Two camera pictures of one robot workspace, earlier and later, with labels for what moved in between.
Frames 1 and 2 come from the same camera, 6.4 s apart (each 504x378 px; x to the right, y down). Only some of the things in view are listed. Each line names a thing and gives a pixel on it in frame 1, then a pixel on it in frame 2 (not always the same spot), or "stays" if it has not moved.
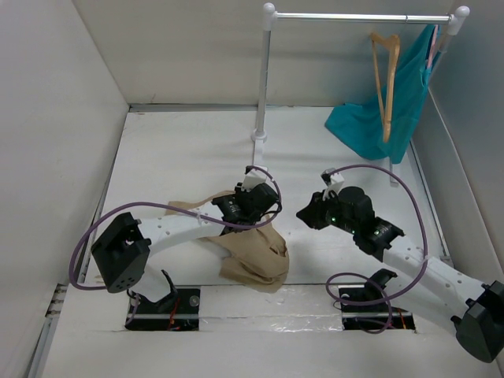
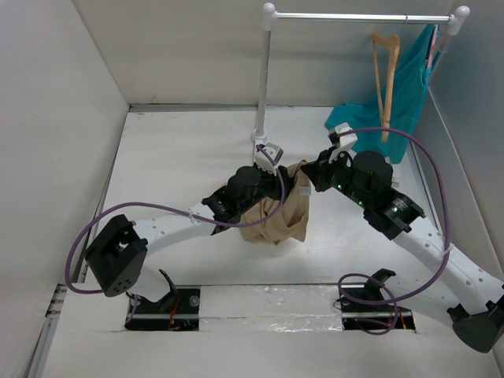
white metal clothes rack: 454,23 stays
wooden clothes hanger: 394,41 stays
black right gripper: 312,214 → 315,168
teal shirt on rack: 361,124 stays
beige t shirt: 258,256 → 292,220
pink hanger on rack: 433,44 stays
